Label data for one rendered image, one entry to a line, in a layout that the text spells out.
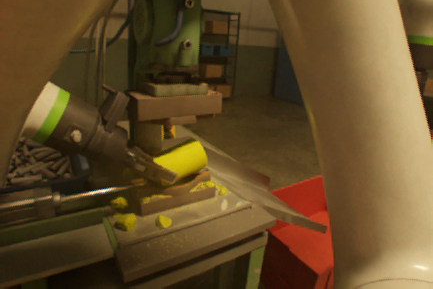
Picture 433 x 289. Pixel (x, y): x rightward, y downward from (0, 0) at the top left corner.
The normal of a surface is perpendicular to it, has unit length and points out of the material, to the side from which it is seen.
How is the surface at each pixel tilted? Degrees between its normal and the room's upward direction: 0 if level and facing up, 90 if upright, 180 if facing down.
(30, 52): 140
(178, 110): 90
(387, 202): 85
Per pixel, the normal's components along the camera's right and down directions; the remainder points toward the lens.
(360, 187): -0.67, 0.23
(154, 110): 0.53, 0.28
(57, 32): 0.48, 0.87
